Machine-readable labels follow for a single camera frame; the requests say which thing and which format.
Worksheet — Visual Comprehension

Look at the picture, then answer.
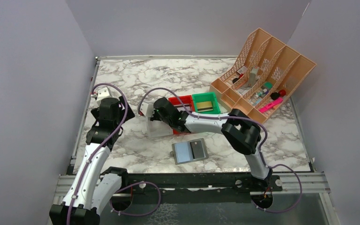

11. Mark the white plastic bin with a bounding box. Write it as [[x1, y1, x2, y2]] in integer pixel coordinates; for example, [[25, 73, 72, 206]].
[[147, 119, 173, 138]]

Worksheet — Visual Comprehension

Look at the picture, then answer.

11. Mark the red plastic bin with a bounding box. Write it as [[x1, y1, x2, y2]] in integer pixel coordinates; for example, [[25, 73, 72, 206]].
[[168, 95, 198, 136]]

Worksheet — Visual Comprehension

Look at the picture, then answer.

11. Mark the green plastic bin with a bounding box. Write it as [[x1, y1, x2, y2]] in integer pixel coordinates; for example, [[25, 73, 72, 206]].
[[192, 92, 221, 114]]

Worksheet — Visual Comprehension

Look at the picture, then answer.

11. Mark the grey card holder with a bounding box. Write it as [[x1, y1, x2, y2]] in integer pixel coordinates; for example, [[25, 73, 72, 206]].
[[171, 138, 209, 165]]

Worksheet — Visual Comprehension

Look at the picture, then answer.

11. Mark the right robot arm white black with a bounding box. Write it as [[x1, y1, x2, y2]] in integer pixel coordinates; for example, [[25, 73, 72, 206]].
[[152, 97, 272, 190]]

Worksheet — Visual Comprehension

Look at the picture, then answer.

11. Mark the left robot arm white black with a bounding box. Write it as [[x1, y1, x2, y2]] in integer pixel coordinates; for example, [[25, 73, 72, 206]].
[[49, 96, 135, 225]]

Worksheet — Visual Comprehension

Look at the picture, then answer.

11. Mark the gold card with stripe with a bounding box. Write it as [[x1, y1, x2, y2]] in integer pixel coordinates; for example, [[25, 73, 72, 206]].
[[196, 101, 213, 113]]

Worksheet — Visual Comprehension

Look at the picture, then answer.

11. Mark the red white small box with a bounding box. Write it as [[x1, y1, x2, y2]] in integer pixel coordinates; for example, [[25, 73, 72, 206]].
[[236, 66, 248, 75]]

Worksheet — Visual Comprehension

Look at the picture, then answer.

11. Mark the grey box in organizer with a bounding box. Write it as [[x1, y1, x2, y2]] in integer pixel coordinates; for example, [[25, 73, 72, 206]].
[[247, 66, 259, 88]]

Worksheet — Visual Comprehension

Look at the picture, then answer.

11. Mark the green capped glue stick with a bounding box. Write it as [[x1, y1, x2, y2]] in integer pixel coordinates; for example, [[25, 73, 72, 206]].
[[257, 82, 273, 97]]

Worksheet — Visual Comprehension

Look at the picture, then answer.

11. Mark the peach desk organizer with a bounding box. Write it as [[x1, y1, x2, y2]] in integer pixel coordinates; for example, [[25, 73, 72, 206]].
[[209, 28, 316, 123]]

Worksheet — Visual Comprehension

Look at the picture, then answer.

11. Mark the pink highlighter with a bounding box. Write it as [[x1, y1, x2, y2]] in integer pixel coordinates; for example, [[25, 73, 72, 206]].
[[259, 97, 283, 113]]

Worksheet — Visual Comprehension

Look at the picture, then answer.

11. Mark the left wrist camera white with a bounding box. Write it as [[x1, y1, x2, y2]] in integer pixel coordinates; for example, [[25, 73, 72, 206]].
[[96, 87, 112, 102]]

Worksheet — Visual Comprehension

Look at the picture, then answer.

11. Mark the black mounting rail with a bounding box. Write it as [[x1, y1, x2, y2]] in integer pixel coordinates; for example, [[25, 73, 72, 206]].
[[100, 167, 282, 204]]

